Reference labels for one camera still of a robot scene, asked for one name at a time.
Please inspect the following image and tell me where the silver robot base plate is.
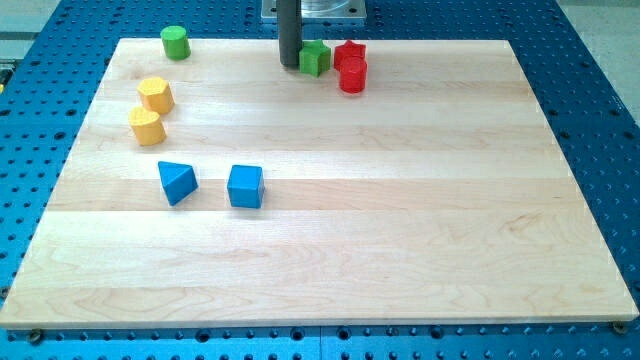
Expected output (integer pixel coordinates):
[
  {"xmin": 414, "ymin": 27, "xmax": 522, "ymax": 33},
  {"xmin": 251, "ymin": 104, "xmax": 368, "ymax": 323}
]
[{"xmin": 260, "ymin": 0, "xmax": 367, "ymax": 21}]

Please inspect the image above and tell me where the wooden board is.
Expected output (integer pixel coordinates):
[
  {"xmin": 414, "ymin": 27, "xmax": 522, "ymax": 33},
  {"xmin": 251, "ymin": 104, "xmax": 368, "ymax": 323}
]
[{"xmin": 1, "ymin": 38, "xmax": 638, "ymax": 329}]

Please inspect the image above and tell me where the red star block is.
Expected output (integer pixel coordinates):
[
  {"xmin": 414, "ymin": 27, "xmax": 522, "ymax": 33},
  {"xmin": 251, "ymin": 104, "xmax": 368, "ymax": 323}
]
[{"xmin": 333, "ymin": 40, "xmax": 366, "ymax": 70}]

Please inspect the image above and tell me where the yellow hexagon block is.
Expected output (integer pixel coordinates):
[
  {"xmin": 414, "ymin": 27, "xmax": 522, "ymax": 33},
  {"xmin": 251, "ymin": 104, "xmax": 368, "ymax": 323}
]
[{"xmin": 137, "ymin": 77, "xmax": 175, "ymax": 114}]

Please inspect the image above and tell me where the green star block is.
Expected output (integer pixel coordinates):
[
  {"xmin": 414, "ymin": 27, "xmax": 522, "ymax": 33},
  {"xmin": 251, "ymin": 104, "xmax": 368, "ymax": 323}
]
[{"xmin": 299, "ymin": 39, "xmax": 331, "ymax": 77}]

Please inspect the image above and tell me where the yellow heart block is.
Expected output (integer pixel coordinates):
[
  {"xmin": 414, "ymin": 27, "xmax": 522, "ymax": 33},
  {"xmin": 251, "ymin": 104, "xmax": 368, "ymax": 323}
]
[{"xmin": 128, "ymin": 107, "xmax": 166, "ymax": 146}]

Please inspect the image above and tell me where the red cylinder block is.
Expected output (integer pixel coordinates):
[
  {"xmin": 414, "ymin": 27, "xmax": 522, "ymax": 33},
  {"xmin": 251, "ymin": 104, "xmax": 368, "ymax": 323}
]
[{"xmin": 339, "ymin": 57, "xmax": 368, "ymax": 94}]

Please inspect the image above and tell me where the blue cube block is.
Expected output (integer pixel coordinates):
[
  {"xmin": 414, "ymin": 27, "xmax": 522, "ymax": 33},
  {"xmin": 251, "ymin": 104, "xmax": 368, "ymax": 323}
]
[{"xmin": 227, "ymin": 165, "xmax": 265, "ymax": 209}]

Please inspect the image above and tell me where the blue triangle block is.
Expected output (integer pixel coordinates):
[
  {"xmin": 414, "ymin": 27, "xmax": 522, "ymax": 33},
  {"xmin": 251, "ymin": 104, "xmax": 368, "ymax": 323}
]
[{"xmin": 158, "ymin": 161, "xmax": 199, "ymax": 206}]

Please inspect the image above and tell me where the green cylinder block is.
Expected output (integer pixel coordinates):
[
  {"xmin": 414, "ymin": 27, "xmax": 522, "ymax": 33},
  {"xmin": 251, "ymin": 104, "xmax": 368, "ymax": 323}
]
[{"xmin": 160, "ymin": 25, "xmax": 191, "ymax": 61}]

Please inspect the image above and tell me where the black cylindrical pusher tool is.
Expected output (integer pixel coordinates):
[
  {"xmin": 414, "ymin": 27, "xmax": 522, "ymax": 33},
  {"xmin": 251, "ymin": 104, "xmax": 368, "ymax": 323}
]
[{"xmin": 276, "ymin": 0, "xmax": 303, "ymax": 68}]

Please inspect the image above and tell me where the blue perforated table plate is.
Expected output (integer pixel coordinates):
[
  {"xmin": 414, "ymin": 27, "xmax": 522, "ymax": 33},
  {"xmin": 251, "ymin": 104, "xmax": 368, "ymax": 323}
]
[{"xmin": 1, "ymin": 0, "xmax": 639, "ymax": 359}]

